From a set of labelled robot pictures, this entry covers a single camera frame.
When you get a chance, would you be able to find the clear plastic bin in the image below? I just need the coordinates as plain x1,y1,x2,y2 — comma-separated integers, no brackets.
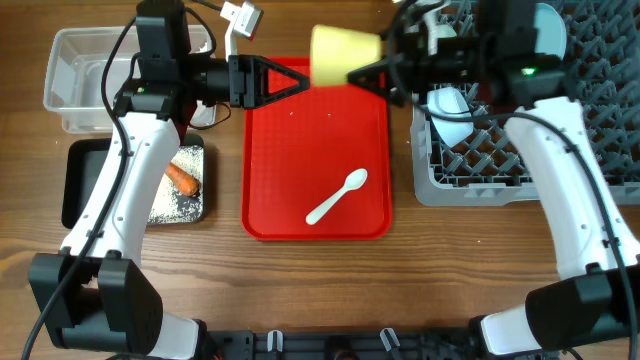
43,25,217,134

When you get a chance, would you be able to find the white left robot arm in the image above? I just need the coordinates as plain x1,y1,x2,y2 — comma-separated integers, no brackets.
29,1,310,359

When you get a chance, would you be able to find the light blue plate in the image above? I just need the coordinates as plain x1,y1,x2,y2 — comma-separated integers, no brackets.
534,3,567,59

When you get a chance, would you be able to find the black tray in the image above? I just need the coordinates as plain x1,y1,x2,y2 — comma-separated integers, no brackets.
61,134,206,229

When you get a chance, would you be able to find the white plastic spoon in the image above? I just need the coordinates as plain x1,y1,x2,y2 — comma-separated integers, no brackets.
305,168,368,225

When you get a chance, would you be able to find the red serving tray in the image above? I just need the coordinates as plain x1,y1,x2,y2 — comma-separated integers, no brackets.
241,86,392,241

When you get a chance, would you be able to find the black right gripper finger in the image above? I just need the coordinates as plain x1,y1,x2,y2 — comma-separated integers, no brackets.
348,74,405,106
347,55,399,85

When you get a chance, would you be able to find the white tissue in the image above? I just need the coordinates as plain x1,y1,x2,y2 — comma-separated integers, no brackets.
191,40,211,54

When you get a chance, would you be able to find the yellow cup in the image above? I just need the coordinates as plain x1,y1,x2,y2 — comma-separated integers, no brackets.
310,24,383,87

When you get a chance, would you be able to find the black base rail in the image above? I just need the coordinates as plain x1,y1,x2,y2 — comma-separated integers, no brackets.
209,328,478,360

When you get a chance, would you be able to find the grey dishwasher rack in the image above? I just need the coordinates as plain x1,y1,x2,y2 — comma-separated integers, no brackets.
410,1,639,206

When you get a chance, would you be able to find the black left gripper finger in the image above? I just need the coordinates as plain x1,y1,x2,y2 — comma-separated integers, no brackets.
240,55,310,88
242,82,310,109

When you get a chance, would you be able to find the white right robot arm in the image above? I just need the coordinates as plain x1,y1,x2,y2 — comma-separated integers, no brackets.
310,1,639,358

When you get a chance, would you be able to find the mint green bowl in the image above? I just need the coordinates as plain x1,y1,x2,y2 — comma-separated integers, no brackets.
423,11,457,56

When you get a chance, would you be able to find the orange carrot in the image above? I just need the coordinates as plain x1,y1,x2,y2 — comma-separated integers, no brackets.
165,162,200,197

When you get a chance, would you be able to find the light blue bowl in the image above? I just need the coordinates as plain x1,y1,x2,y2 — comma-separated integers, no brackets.
427,87,474,147

